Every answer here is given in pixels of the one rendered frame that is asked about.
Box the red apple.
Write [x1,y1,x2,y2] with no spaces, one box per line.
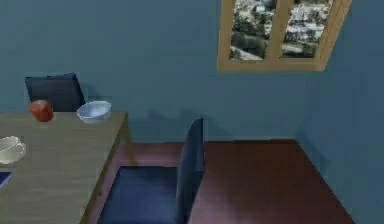
[28,99,55,123]

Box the white mug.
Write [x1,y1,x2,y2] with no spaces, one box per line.
[0,135,27,165]

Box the dark blue chair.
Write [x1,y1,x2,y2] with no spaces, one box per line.
[24,72,87,113]
[96,117,206,224]

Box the pale blue bowl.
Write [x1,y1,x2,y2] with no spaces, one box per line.
[76,100,113,125]

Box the wooden framed window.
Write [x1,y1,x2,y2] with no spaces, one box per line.
[216,0,353,73]

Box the grey wooden dining table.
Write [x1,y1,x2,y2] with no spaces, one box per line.
[0,110,138,224]

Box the dark blue flat object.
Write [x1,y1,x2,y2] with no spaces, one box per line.
[0,171,13,190]

